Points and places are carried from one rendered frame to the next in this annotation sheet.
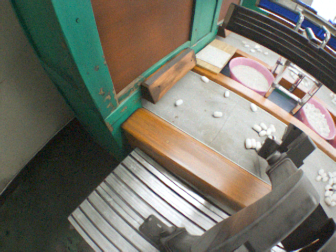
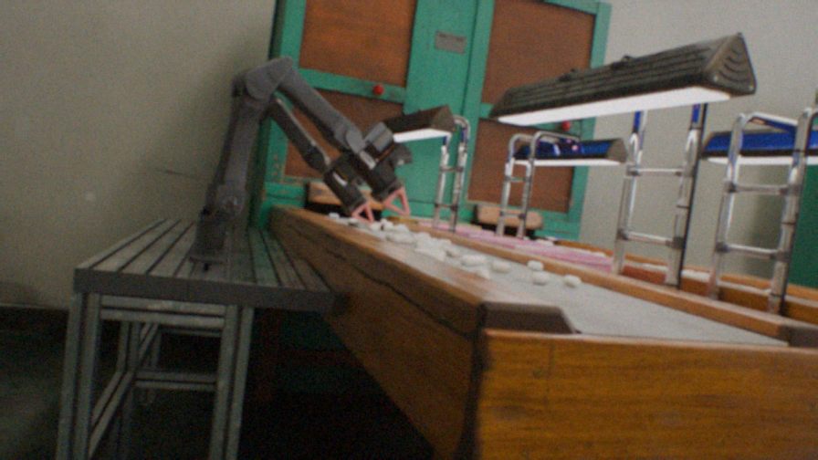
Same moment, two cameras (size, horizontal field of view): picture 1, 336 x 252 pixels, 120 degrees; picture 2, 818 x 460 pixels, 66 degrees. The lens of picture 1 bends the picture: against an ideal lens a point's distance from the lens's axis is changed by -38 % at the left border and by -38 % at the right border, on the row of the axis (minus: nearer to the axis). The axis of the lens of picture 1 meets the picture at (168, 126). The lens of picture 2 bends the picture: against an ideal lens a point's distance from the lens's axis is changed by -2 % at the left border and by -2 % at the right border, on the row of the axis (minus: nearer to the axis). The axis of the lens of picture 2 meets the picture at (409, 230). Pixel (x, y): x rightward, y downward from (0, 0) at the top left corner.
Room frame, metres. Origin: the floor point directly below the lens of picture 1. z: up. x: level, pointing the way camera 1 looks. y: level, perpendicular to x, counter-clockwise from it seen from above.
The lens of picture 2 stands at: (-1.26, -1.68, 0.86)
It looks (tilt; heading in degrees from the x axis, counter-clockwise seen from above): 3 degrees down; 38
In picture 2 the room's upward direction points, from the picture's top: 8 degrees clockwise
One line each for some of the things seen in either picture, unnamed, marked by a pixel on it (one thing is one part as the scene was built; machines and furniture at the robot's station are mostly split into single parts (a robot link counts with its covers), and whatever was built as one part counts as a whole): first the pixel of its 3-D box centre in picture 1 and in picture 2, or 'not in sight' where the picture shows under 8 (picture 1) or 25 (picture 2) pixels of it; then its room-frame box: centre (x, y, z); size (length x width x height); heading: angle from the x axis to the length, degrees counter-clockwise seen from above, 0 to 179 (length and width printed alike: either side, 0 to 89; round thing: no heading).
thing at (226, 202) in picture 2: not in sight; (217, 209); (-0.44, -0.51, 0.77); 0.09 x 0.06 x 0.06; 74
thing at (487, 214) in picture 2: (229, 26); (508, 217); (1.04, -0.38, 0.83); 0.30 x 0.06 x 0.07; 147
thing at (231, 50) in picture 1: (216, 53); (434, 222); (0.73, -0.24, 0.77); 0.33 x 0.15 x 0.01; 147
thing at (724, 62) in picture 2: not in sight; (591, 88); (-0.24, -1.23, 1.08); 0.62 x 0.08 x 0.07; 57
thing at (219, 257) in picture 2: not in sight; (210, 238); (-0.45, -0.51, 0.71); 0.20 x 0.07 x 0.08; 54
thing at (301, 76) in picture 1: (295, 55); (536, 201); (0.68, -0.67, 0.90); 0.20 x 0.19 x 0.45; 57
